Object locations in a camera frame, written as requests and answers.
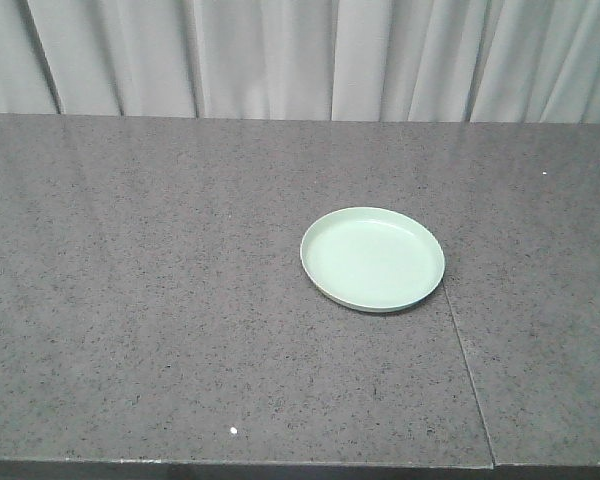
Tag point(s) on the light green round plate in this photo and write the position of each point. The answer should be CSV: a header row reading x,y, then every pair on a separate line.
x,y
372,259

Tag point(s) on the white pleated curtain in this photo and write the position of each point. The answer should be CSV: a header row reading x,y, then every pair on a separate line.
x,y
476,61

